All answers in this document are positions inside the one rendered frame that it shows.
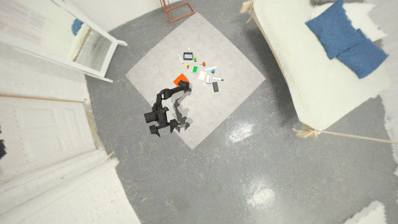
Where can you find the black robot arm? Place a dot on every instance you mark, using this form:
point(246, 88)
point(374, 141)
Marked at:
point(159, 113)

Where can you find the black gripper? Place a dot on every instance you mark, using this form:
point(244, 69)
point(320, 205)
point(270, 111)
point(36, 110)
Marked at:
point(163, 123)

